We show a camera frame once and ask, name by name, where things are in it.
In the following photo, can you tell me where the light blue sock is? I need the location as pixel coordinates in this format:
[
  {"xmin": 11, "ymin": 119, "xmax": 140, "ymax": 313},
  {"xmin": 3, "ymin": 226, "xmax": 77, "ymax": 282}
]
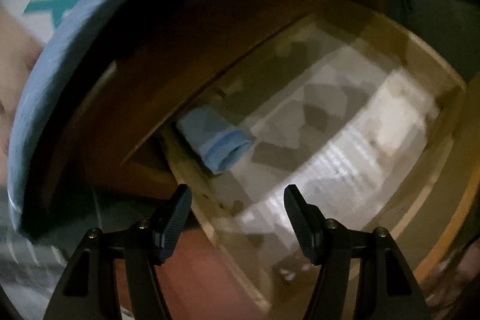
[{"xmin": 176, "ymin": 106, "xmax": 252, "ymax": 175}]

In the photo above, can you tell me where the wooden drawer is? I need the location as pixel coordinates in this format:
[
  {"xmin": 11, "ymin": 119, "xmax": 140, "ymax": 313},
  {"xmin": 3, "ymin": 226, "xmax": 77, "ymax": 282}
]
[{"xmin": 162, "ymin": 0, "xmax": 479, "ymax": 319}]

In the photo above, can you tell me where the wooden nightstand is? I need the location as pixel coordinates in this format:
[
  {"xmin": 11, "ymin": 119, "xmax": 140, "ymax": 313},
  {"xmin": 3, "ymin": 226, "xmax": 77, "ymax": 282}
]
[{"xmin": 26, "ymin": 0, "xmax": 323, "ymax": 200}]

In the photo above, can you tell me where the pink leaf pattern curtain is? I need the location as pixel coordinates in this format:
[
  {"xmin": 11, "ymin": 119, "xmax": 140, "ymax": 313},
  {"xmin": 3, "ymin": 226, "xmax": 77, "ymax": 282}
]
[{"xmin": 0, "ymin": 7, "xmax": 43, "ymax": 188}]

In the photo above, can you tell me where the green bed mattress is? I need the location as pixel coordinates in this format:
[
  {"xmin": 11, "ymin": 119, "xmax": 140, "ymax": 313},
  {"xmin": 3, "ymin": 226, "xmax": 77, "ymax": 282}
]
[{"xmin": 407, "ymin": 0, "xmax": 479, "ymax": 81}]

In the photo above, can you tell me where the blue checked cloth cover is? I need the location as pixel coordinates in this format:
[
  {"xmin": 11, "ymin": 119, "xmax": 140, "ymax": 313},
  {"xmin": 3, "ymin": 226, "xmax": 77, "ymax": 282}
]
[{"xmin": 7, "ymin": 0, "xmax": 123, "ymax": 237}]

